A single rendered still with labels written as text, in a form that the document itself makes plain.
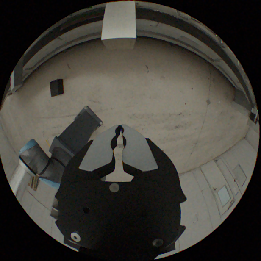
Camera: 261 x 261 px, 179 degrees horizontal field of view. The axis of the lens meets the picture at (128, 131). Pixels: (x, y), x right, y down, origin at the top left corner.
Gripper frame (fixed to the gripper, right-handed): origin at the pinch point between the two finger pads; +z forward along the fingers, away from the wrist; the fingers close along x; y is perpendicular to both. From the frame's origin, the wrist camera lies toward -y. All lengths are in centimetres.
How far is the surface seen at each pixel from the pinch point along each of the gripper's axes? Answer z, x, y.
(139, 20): 26, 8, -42
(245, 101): 42, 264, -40
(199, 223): -92, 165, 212
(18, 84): -1.1, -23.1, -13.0
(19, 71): -1.0, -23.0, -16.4
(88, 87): 83, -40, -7
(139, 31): 66, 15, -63
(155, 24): 27, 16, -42
